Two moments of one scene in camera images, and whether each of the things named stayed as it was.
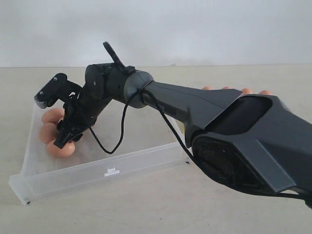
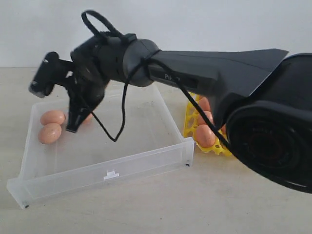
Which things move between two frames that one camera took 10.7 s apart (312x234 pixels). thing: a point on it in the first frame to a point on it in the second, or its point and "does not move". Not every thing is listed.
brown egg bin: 48,132 does not move
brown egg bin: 52,115 does not move
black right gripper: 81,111 to 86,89
